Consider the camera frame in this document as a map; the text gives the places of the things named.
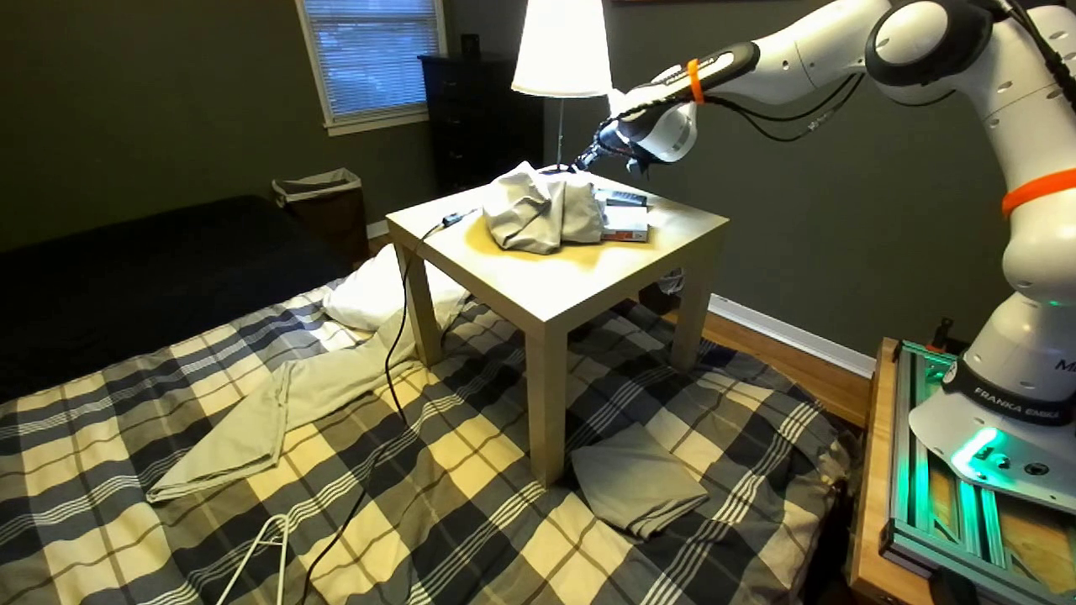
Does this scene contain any white shade table lamp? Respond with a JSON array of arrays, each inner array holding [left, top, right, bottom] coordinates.
[[511, 0, 614, 174]]

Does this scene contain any white and orange book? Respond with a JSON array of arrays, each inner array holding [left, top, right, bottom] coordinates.
[[602, 203, 651, 244]]

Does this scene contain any crumpled grey cloth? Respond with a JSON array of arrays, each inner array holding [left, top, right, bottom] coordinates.
[[482, 161, 608, 255]]

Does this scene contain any black dresser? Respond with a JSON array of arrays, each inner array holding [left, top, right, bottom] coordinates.
[[418, 52, 545, 196]]

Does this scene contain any window with blinds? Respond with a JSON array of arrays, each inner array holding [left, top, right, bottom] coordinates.
[[294, 0, 449, 137]]

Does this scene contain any white pillow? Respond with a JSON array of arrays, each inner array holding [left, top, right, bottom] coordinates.
[[323, 243, 472, 334]]

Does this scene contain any laundry hamper with liner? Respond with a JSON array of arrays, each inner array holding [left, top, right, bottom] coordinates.
[[271, 167, 372, 263]]

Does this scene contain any folded grey cloth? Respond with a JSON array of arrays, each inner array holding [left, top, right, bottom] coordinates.
[[571, 422, 710, 539]]

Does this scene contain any plaid blanket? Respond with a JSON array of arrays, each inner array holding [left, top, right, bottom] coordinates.
[[0, 277, 860, 605]]

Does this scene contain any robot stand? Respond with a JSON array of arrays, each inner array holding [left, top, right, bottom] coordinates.
[[847, 336, 1076, 605]]

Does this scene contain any beige sheet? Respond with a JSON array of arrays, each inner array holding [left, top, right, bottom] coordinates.
[[146, 318, 425, 504]]

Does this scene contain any black mattress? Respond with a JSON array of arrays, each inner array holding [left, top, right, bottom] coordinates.
[[0, 194, 356, 406]]

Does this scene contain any white clothes hanger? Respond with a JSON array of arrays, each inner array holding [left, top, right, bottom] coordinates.
[[214, 513, 293, 605]]

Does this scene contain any black lamp cable with switch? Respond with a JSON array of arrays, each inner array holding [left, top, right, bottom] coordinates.
[[298, 208, 482, 605]]

